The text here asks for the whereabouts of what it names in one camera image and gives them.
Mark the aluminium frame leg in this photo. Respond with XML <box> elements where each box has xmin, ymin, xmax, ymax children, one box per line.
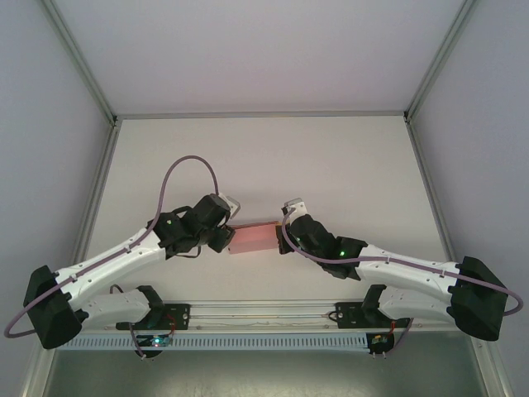
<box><xmin>22</xmin><ymin>347</ymin><xmax>57</xmax><ymax>397</ymax></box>
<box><xmin>473</xmin><ymin>337</ymin><xmax>512</xmax><ymax>397</ymax></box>

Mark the aluminium frame crossbar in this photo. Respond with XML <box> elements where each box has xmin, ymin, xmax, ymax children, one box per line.
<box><xmin>117</xmin><ymin>109</ymin><xmax>408</xmax><ymax>121</ymax></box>

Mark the aluminium table side rail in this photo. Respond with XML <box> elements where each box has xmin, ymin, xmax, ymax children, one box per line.
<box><xmin>69</xmin><ymin>117</ymin><xmax>122</xmax><ymax>272</ymax></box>
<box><xmin>404</xmin><ymin>117</ymin><xmax>460</xmax><ymax>265</ymax></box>

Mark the grey metal panel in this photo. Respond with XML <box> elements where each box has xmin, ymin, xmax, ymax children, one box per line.
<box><xmin>41</xmin><ymin>350</ymin><xmax>497</xmax><ymax>397</ymax></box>

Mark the left circuit board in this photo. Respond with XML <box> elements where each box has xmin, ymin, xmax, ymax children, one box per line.
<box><xmin>138</xmin><ymin>333</ymin><xmax>174</xmax><ymax>348</ymax></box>

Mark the short purple left base cable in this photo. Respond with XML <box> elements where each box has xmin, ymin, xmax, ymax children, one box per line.
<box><xmin>126</xmin><ymin>320</ymin><xmax>149</xmax><ymax>361</ymax></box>

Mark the aluminium frame post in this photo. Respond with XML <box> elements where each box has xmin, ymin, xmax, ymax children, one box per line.
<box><xmin>41</xmin><ymin>0</ymin><xmax>121</xmax><ymax>127</ymax></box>
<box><xmin>403</xmin><ymin>0</ymin><xmax>476</xmax><ymax>125</ymax></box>

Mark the pink cloth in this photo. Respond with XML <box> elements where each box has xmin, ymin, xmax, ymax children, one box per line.
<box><xmin>226</xmin><ymin>221</ymin><xmax>280</xmax><ymax>256</ymax></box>

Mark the aluminium mounting rail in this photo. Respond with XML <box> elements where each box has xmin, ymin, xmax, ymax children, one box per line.
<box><xmin>80</xmin><ymin>300</ymin><xmax>455</xmax><ymax>332</ymax></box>

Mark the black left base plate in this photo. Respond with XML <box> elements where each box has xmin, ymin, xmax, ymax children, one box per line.
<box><xmin>115</xmin><ymin>303</ymin><xmax>192</xmax><ymax>332</ymax></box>

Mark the short purple right base cable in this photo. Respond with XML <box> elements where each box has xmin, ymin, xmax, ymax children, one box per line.
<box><xmin>386</xmin><ymin>317</ymin><xmax>417</xmax><ymax>359</ymax></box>

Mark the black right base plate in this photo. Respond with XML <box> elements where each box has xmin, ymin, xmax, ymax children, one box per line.
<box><xmin>335</xmin><ymin>301</ymin><xmax>418</xmax><ymax>331</ymax></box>

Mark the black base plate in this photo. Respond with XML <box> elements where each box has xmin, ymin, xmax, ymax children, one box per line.
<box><xmin>115</xmin><ymin>303</ymin><xmax>192</xmax><ymax>332</ymax></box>
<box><xmin>335</xmin><ymin>301</ymin><xmax>418</xmax><ymax>331</ymax></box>

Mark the short purple base cable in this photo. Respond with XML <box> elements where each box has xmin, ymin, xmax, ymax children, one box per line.
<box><xmin>126</xmin><ymin>320</ymin><xmax>149</xmax><ymax>361</ymax></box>
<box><xmin>386</xmin><ymin>317</ymin><xmax>417</xmax><ymax>359</ymax></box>

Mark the white slotted cable duct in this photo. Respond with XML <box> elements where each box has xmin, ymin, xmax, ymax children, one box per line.
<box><xmin>65</xmin><ymin>332</ymin><xmax>369</xmax><ymax>353</ymax></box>

